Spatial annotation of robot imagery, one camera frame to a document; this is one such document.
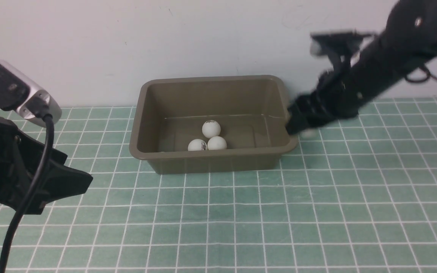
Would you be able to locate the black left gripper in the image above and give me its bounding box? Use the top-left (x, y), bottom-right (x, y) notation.
top-left (0, 116), bottom-right (93, 210)

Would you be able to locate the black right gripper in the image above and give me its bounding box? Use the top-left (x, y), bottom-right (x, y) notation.
top-left (286, 57), bottom-right (378, 135)

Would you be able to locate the white ball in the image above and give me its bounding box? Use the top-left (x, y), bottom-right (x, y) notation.
top-left (187, 139), bottom-right (208, 151)
top-left (300, 129), bottom-right (318, 139)
top-left (207, 135), bottom-right (227, 150)
top-left (201, 120), bottom-right (221, 139)

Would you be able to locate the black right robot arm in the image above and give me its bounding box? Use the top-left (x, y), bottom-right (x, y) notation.
top-left (286, 0), bottom-right (437, 135)

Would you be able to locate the olive green plastic bin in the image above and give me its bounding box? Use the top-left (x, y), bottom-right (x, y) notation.
top-left (129, 75), bottom-right (299, 174)

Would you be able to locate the green checkered tablecloth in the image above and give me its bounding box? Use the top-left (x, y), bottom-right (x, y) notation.
top-left (6, 98), bottom-right (437, 273)

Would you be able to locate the black camera cable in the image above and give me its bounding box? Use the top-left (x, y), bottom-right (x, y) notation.
top-left (0, 110), bottom-right (55, 273)

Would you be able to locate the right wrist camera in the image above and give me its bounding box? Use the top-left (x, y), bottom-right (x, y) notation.
top-left (309, 30), bottom-right (378, 70)

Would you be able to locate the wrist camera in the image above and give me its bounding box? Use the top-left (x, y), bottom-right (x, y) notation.
top-left (0, 60), bottom-right (62, 128)
top-left (309, 30), bottom-right (378, 70)

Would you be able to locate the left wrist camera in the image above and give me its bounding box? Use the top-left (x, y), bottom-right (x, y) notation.
top-left (0, 60), bottom-right (62, 128)

